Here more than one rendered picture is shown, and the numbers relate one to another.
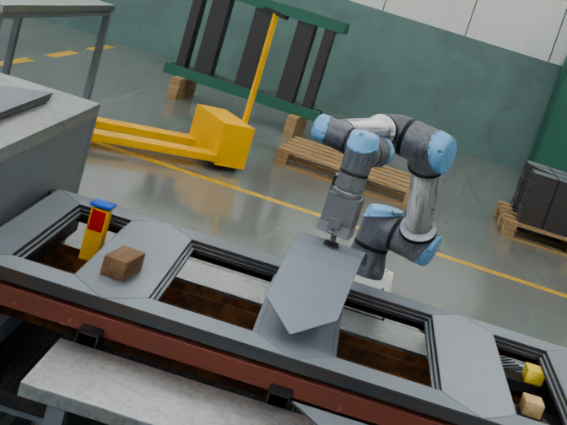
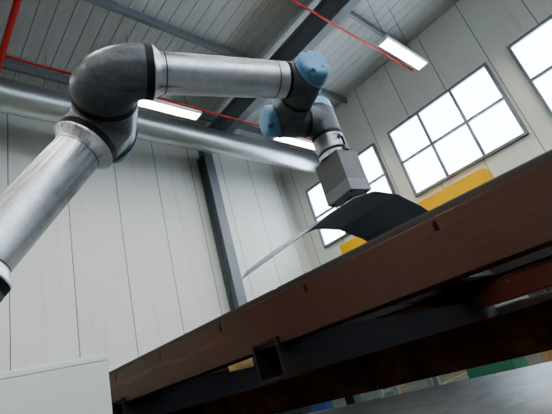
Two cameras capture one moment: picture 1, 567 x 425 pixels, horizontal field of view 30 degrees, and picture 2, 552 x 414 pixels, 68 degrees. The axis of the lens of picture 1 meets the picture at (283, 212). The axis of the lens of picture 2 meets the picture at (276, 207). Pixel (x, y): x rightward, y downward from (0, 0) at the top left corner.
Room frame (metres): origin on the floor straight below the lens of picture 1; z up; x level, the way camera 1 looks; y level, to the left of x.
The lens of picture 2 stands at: (3.41, 0.27, 0.72)
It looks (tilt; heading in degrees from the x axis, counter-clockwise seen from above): 23 degrees up; 218
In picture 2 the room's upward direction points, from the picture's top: 16 degrees counter-clockwise
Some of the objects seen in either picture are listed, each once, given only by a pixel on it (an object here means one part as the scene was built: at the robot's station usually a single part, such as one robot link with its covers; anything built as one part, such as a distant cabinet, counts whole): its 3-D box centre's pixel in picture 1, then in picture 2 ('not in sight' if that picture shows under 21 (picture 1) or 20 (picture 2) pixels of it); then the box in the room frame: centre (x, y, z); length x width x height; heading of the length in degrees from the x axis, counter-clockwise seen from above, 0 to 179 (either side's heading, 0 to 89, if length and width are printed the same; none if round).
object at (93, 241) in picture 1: (94, 239); not in sight; (2.83, 0.48, 0.78); 0.05 x 0.05 x 0.19; 88
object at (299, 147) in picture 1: (352, 171); not in sight; (8.81, -0.45, 0.07); 1.20 x 0.80 x 0.14; 82
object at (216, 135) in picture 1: (173, 71); not in sight; (7.65, 1.07, 0.61); 1.42 x 0.56 x 1.22; 121
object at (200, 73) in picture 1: (252, 57); not in sight; (10.31, 0.73, 0.58); 1.60 x 0.60 x 1.17; 81
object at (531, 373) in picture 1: (533, 374); not in sight; (2.77, -0.79, 0.79); 0.06 x 0.05 x 0.04; 178
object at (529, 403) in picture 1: (531, 406); (241, 366); (2.52, -0.74, 0.79); 0.06 x 0.05 x 0.04; 178
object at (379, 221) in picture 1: (381, 225); not in sight; (3.36, -0.32, 0.94); 0.13 x 0.12 x 0.14; 65
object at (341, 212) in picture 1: (339, 212); (346, 176); (2.62, -0.14, 1.11); 0.10 x 0.09 x 0.16; 166
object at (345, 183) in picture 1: (349, 182); (332, 147); (2.63, -0.14, 1.19); 0.08 x 0.08 x 0.05
